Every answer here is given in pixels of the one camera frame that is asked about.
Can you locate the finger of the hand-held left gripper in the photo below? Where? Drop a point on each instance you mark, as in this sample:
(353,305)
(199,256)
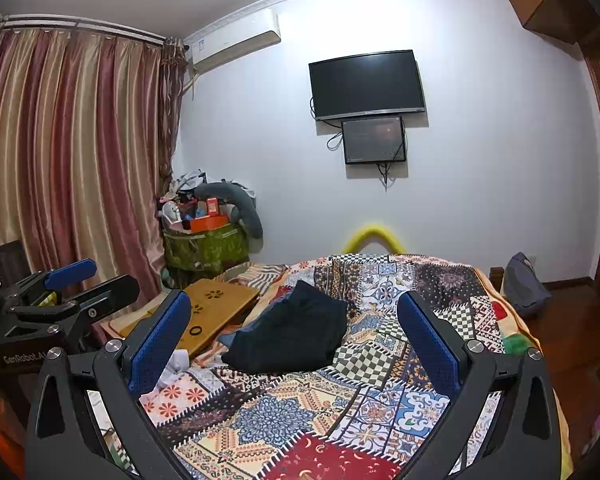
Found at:
(100,295)
(72,272)

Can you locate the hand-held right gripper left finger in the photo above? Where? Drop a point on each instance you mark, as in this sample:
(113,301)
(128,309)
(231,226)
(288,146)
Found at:
(160,340)

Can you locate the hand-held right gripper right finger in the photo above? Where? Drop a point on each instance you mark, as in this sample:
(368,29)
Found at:
(430,345)

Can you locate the black pants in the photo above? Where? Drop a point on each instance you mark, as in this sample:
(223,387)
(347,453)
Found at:
(280,345)

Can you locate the dark teal folded pants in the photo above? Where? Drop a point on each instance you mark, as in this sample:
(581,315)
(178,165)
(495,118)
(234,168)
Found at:
(307,295)

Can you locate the white crumpled cloth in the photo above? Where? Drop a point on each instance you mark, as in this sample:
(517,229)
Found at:
(176,365)

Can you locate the wooden lap desk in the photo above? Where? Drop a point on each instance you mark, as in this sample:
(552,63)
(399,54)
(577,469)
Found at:
(215,305)

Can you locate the blue denim jeans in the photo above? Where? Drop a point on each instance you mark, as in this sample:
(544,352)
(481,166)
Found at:
(241,332)

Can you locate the green fabric bag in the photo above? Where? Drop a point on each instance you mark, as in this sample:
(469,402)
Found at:
(205,252)

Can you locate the pink striped curtain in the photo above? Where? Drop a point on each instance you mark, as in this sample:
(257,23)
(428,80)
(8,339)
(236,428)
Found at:
(70,160)

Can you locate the grey blue bag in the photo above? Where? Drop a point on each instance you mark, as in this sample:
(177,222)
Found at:
(527,285)

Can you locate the yellow foam tube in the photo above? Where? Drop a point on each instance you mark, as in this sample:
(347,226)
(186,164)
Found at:
(372,232)

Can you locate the orange box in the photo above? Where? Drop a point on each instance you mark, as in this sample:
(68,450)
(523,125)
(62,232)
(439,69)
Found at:
(209,223)

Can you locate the patchwork printed blanket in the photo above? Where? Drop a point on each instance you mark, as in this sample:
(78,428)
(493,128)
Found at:
(305,420)

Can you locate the grey neck pillow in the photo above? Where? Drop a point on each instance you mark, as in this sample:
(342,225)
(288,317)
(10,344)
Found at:
(242,205)

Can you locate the curtain rod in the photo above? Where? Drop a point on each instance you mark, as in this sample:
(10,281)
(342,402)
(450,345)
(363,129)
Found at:
(80,27)

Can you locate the white air conditioner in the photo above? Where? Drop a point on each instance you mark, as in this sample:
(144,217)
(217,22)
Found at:
(235,40)

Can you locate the small black wall monitor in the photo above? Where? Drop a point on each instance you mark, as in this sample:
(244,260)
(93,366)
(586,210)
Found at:
(374,140)

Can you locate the black wall television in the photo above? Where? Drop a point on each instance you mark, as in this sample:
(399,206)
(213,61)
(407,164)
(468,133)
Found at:
(367,85)

